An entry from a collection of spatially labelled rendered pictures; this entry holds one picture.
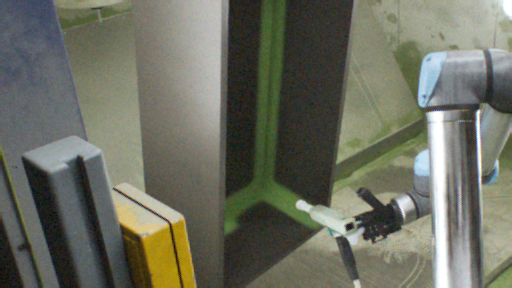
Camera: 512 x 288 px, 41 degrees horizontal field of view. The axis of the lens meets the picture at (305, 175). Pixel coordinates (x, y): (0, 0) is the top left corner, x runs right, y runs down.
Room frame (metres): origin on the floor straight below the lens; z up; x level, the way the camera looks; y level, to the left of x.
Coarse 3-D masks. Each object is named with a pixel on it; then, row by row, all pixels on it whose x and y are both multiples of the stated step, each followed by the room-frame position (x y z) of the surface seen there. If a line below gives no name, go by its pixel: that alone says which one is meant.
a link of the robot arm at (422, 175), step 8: (424, 152) 1.79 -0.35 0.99; (416, 160) 1.77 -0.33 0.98; (424, 160) 1.76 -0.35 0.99; (416, 168) 1.76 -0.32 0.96; (424, 168) 1.74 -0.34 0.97; (416, 176) 1.77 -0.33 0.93; (424, 176) 1.74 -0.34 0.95; (416, 184) 1.77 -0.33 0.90; (424, 184) 1.75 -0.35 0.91; (416, 192) 1.78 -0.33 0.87; (424, 192) 1.76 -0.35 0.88
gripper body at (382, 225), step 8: (392, 208) 1.76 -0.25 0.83; (360, 216) 1.75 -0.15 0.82; (368, 216) 1.73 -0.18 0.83; (376, 216) 1.72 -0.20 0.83; (384, 216) 1.75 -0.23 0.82; (392, 216) 1.76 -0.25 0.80; (400, 216) 1.74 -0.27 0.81; (376, 224) 1.72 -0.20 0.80; (384, 224) 1.74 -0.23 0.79; (392, 224) 1.74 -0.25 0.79; (368, 232) 1.71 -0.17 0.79; (376, 232) 1.71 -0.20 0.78; (384, 232) 1.71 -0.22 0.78; (392, 232) 1.73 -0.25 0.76
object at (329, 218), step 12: (300, 204) 2.01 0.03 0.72; (312, 216) 1.85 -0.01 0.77; (324, 216) 1.75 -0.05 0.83; (336, 216) 1.69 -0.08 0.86; (348, 216) 1.65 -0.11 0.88; (336, 228) 1.64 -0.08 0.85; (336, 240) 1.70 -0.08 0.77; (348, 240) 1.69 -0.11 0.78; (348, 252) 1.67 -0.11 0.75; (348, 264) 1.66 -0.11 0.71
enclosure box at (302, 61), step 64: (192, 0) 1.74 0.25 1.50; (256, 0) 2.32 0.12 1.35; (320, 0) 2.24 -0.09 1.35; (192, 64) 1.77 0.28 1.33; (256, 64) 2.36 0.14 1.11; (320, 64) 2.25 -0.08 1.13; (192, 128) 1.80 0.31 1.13; (256, 128) 2.41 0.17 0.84; (320, 128) 2.27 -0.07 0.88; (192, 192) 1.84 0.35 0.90; (256, 192) 2.46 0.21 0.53; (320, 192) 2.29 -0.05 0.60; (192, 256) 1.88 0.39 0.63; (256, 256) 2.08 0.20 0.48
